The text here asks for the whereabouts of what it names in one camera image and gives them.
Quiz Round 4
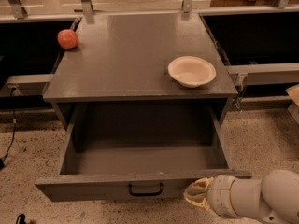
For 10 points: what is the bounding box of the metal clamp latch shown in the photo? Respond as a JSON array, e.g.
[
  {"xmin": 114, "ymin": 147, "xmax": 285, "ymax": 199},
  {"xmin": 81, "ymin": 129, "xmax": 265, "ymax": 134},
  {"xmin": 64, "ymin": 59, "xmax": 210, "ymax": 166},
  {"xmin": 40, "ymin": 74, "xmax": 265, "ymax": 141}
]
[{"xmin": 235, "ymin": 73, "xmax": 248, "ymax": 112}]

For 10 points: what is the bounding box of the grey top drawer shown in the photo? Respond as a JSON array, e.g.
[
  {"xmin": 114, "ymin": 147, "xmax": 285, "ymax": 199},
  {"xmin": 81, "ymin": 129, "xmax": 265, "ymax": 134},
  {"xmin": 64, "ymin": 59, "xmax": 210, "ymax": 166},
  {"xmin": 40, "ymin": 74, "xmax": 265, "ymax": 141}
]
[{"xmin": 36, "ymin": 102, "xmax": 251, "ymax": 202}]

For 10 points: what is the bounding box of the grey drawer cabinet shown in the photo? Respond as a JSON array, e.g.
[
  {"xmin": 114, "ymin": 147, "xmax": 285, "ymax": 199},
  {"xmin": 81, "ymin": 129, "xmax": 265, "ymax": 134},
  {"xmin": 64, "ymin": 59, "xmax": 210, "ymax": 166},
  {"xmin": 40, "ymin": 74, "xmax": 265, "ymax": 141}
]
[{"xmin": 43, "ymin": 12, "xmax": 236, "ymax": 125}]

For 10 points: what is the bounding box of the black top drawer handle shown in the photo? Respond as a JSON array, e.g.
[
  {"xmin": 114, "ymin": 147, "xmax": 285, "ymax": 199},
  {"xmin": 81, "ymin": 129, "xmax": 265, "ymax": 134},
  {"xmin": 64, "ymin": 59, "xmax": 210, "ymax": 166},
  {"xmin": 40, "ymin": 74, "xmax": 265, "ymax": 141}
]
[{"xmin": 128, "ymin": 183, "xmax": 164, "ymax": 197}]

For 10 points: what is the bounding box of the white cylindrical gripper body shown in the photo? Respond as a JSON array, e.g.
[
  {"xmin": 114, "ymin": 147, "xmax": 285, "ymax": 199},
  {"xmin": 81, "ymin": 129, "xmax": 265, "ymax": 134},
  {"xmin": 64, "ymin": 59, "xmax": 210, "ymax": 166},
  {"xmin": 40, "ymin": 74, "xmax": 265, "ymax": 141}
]
[{"xmin": 206, "ymin": 175, "xmax": 245, "ymax": 218}]

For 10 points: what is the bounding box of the black object at floor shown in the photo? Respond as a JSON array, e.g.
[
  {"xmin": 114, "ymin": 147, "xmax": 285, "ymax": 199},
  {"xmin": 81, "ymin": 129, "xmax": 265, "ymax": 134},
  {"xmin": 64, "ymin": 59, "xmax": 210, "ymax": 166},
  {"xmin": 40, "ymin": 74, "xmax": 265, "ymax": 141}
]
[{"xmin": 15, "ymin": 214, "xmax": 28, "ymax": 224}]

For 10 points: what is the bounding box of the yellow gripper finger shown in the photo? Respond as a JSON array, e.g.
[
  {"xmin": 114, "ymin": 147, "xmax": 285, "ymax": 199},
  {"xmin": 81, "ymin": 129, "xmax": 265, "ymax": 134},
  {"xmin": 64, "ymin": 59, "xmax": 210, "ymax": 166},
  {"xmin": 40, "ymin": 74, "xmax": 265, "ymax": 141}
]
[{"xmin": 183, "ymin": 177, "xmax": 214, "ymax": 211}]

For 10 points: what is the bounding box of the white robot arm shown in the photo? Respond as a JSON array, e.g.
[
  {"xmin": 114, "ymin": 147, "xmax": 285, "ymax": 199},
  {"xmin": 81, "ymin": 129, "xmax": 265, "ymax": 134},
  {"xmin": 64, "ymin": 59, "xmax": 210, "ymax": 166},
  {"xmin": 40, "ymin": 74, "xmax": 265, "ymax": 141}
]
[{"xmin": 183, "ymin": 170, "xmax": 299, "ymax": 224}]

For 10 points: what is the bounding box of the metal railing frame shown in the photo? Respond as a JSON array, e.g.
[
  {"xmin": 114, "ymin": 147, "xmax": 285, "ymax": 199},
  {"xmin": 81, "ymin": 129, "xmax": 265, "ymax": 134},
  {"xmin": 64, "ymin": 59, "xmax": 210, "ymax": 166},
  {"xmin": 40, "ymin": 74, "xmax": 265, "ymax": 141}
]
[{"xmin": 0, "ymin": 0, "xmax": 299, "ymax": 23}]

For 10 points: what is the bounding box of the red apple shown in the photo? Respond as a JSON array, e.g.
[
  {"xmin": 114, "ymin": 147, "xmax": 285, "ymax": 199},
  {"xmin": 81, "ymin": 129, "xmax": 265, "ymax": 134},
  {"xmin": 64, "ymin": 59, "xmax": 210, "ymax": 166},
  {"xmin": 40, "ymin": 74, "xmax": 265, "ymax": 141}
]
[{"xmin": 57, "ymin": 29, "xmax": 78, "ymax": 49}]

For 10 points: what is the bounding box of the white bowl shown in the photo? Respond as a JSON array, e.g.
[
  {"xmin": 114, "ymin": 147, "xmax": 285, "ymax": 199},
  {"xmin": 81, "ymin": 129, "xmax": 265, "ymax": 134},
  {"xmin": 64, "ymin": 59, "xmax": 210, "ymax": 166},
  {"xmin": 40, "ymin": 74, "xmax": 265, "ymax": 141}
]
[{"xmin": 167, "ymin": 56, "xmax": 217, "ymax": 88}]

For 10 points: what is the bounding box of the black cable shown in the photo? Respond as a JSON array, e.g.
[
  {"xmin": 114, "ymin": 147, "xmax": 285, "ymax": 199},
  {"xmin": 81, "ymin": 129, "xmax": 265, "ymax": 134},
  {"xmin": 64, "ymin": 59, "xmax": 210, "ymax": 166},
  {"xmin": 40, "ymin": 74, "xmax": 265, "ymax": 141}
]
[{"xmin": 0, "ymin": 87, "xmax": 18, "ymax": 170}]

